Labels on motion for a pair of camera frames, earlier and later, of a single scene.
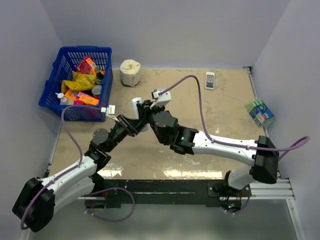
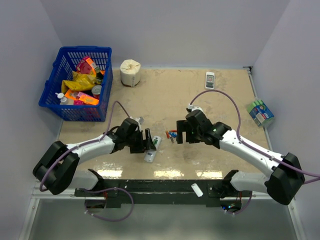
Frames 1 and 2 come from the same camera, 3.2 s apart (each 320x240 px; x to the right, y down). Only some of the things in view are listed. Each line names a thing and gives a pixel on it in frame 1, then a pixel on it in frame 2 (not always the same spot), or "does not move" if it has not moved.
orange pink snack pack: x=81 y=98 does not move
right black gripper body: x=147 y=115 -> x=193 y=136
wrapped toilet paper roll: x=130 y=72 does not move
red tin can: x=96 y=91 does not move
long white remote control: x=145 y=127 -> x=150 y=156
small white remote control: x=210 y=80 does not move
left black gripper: x=132 y=126 -> x=142 y=145
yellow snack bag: x=80 y=81 does not move
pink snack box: x=85 y=66 does not move
